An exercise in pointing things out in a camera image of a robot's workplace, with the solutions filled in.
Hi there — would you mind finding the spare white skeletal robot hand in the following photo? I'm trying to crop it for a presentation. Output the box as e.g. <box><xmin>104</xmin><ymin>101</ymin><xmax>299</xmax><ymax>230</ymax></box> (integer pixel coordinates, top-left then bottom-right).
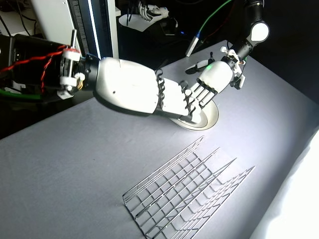
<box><xmin>136</xmin><ymin>0</ymin><xmax>170</xmax><ymax>21</ymax></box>

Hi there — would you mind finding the green cable with silver plug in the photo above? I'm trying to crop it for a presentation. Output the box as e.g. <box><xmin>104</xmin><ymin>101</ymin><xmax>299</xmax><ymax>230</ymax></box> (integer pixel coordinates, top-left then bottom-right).
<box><xmin>185</xmin><ymin>0</ymin><xmax>234</xmax><ymax>57</ymax></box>

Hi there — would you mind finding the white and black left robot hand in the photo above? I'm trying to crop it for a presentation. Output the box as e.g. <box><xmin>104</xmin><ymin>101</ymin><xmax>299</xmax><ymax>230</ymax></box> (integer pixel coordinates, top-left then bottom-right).
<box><xmin>184</xmin><ymin>59</ymin><xmax>235</xmax><ymax>108</ymax></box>

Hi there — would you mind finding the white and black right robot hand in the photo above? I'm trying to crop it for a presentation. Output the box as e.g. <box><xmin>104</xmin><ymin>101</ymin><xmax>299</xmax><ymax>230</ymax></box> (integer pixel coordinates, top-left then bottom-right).
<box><xmin>93</xmin><ymin>57</ymin><xmax>203</xmax><ymax>124</ymax></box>

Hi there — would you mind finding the silver wire dish rack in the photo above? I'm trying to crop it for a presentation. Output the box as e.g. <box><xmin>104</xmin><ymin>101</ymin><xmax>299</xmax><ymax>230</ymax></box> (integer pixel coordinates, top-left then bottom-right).
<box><xmin>122</xmin><ymin>135</ymin><xmax>256</xmax><ymax>239</ymax></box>

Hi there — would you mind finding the white paper sheet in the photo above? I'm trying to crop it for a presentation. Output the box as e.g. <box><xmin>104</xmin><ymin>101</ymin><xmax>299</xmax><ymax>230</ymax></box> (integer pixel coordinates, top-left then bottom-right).
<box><xmin>118</xmin><ymin>13</ymin><xmax>165</xmax><ymax>32</ymax></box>

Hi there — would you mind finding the white background desk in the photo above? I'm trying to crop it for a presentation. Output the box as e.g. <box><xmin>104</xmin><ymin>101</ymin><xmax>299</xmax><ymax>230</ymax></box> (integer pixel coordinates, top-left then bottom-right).
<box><xmin>0</xmin><ymin>9</ymin><xmax>38</xmax><ymax>38</ymax></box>

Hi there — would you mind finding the small black device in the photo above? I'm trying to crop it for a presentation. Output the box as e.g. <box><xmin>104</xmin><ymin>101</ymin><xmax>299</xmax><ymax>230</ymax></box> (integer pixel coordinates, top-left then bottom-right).
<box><xmin>160</xmin><ymin>18</ymin><xmax>179</xmax><ymax>36</ymax></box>

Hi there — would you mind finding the grey table cloth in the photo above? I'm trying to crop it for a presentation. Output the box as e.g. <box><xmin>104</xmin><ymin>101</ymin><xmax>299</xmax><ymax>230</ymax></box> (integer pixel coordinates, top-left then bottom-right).
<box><xmin>0</xmin><ymin>41</ymin><xmax>319</xmax><ymax>239</ymax></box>

